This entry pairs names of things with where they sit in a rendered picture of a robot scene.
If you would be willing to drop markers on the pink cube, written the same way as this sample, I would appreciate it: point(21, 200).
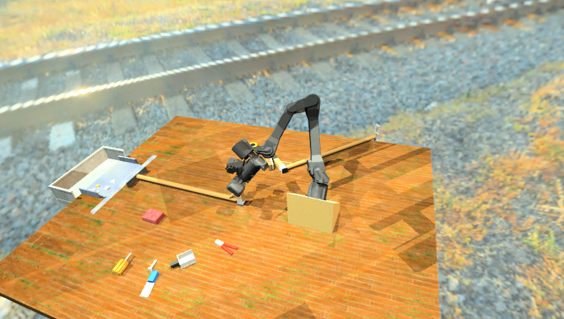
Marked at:
point(153, 216)

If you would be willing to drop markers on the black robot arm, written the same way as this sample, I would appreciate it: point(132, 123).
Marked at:
point(243, 149)

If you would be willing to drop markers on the blue-handled scraper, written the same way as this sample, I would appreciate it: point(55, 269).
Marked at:
point(149, 284)

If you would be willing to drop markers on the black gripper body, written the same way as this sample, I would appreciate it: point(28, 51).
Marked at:
point(237, 186)

